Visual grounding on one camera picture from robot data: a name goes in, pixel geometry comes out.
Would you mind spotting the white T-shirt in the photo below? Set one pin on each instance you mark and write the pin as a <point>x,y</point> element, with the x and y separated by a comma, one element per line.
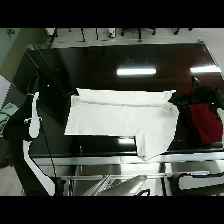
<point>123,116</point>

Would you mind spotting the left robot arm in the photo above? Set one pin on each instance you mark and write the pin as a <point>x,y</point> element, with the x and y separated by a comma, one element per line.
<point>34,120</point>

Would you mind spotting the red garment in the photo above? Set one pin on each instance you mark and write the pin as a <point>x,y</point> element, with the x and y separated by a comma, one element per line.
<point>203,125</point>

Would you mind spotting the silver frame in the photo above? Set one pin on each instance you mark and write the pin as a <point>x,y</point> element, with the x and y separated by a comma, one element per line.
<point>110,159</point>

